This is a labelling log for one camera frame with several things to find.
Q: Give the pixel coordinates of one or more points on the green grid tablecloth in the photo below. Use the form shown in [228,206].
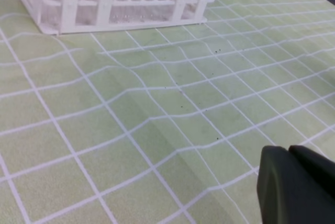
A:
[160,125]

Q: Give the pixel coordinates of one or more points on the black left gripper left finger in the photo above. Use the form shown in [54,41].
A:
[287,193]

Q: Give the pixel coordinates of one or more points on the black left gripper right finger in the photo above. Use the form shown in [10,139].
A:
[317,166]

